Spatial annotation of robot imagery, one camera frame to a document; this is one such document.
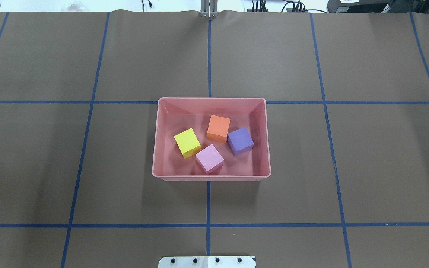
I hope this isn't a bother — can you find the orange foam block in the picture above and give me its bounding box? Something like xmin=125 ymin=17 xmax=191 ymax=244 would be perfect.
xmin=206 ymin=114 xmax=231 ymax=144

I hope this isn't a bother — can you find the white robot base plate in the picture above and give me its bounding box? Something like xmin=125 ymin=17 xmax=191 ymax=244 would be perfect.
xmin=158 ymin=256 xmax=257 ymax=268

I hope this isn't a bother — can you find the yellow foam block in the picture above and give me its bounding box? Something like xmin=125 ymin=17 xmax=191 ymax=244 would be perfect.
xmin=174 ymin=128 xmax=201 ymax=159

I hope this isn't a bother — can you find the pink foam block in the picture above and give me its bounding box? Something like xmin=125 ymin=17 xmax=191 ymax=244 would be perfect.
xmin=195 ymin=144 xmax=224 ymax=175

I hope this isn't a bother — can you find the purple foam block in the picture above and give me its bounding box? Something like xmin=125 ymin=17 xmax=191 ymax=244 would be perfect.
xmin=228 ymin=127 xmax=254 ymax=157

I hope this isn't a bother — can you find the pink plastic bin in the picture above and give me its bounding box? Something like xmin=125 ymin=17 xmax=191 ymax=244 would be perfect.
xmin=152 ymin=97 xmax=272 ymax=181

